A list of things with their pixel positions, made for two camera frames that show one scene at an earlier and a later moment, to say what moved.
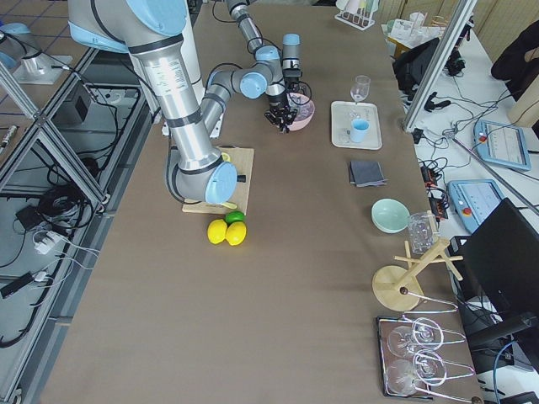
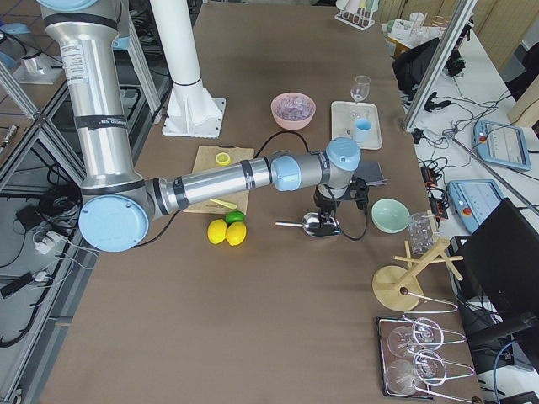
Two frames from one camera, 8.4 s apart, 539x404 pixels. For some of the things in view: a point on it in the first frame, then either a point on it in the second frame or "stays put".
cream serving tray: x=343 y=112 stays put
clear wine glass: x=360 y=91 stays put
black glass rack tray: x=404 y=356 stays put
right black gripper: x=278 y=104 → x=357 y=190
